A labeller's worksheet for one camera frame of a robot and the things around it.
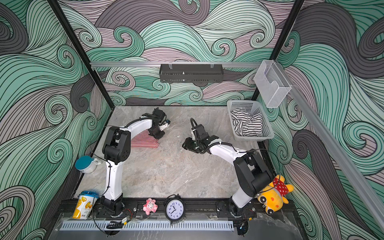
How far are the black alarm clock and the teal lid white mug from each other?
1.55ft

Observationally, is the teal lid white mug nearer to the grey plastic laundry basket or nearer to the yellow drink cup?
the yellow drink cup

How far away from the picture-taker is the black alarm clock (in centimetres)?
70

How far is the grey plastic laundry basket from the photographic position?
1.00m

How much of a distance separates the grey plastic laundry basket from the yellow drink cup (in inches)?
34.0

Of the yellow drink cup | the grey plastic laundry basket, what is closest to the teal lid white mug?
the yellow drink cup

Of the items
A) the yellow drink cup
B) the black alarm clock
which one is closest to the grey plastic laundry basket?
the black alarm clock

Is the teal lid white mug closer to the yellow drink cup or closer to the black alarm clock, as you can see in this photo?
the yellow drink cup

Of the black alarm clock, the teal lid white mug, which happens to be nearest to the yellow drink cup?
the teal lid white mug

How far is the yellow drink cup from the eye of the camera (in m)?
0.69

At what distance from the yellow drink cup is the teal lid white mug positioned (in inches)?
5.4

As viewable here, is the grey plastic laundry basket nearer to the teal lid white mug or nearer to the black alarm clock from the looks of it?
the black alarm clock

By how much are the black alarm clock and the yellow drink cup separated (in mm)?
363

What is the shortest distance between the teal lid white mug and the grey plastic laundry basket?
86 centimetres

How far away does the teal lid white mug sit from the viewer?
0.83 meters
